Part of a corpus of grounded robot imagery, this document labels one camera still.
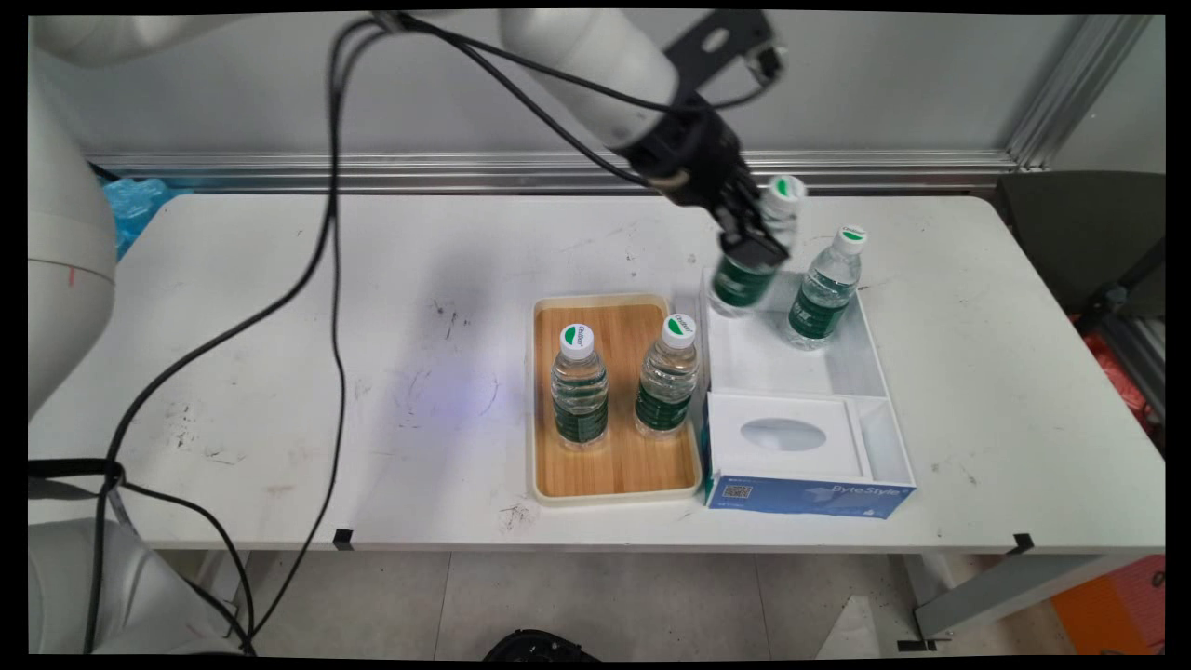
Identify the dark grey chair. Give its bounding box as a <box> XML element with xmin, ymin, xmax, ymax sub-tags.
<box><xmin>990</xmin><ymin>171</ymin><xmax>1166</xmax><ymax>319</ymax></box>

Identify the blue plastic bottle pack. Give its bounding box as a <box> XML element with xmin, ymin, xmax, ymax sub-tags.
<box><xmin>100</xmin><ymin>176</ymin><xmax>194</xmax><ymax>262</ymax></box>

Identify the red bag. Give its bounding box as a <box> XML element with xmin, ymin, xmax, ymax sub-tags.
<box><xmin>1070</xmin><ymin>315</ymin><xmax>1157</xmax><ymax>431</ymax></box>

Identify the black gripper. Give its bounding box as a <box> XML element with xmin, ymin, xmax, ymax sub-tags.
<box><xmin>617</xmin><ymin>100</ymin><xmax>791</xmax><ymax>272</ymax></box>

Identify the horizontal aluminium frame rail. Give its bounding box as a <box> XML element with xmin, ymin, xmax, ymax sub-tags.
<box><xmin>86</xmin><ymin>151</ymin><xmax>1022</xmax><ymax>195</ymax></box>

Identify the aluminium frame post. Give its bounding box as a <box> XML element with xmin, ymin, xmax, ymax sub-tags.
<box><xmin>1005</xmin><ymin>14</ymin><xmax>1157</xmax><ymax>174</ymax></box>

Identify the white box with blue side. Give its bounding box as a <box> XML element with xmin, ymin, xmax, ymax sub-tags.
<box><xmin>699</xmin><ymin>267</ymin><xmax>918</xmax><ymax>520</ymax></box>

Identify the black object on floor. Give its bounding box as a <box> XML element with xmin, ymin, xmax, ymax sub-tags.
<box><xmin>482</xmin><ymin>629</ymin><xmax>603</xmax><ymax>663</ymax></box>

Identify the white table leg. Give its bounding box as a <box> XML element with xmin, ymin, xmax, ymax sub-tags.
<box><xmin>904</xmin><ymin>553</ymin><xmax>1144</xmax><ymax>645</ymax></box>
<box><xmin>194</xmin><ymin>550</ymin><xmax>250</xmax><ymax>639</ymax></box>

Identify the water bottle green label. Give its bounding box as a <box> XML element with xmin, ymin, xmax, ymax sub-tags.
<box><xmin>708</xmin><ymin>174</ymin><xmax>808</xmax><ymax>319</ymax></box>
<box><xmin>551</xmin><ymin>323</ymin><xmax>612</xmax><ymax>453</ymax></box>
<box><xmin>784</xmin><ymin>224</ymin><xmax>870</xmax><ymax>351</ymax></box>
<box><xmin>635</xmin><ymin>314</ymin><xmax>702</xmax><ymax>441</ymax></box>

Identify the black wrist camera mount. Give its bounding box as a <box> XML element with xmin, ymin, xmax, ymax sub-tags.
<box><xmin>662</xmin><ymin>11</ymin><xmax>788</xmax><ymax>105</ymax></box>

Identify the bamboo tray with cream rim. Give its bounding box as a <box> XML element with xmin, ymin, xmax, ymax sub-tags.
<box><xmin>529</xmin><ymin>293</ymin><xmax>704</xmax><ymax>506</ymax></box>

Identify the orange box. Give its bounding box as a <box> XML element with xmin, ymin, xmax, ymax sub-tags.
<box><xmin>1050</xmin><ymin>556</ymin><xmax>1166</xmax><ymax>657</ymax></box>

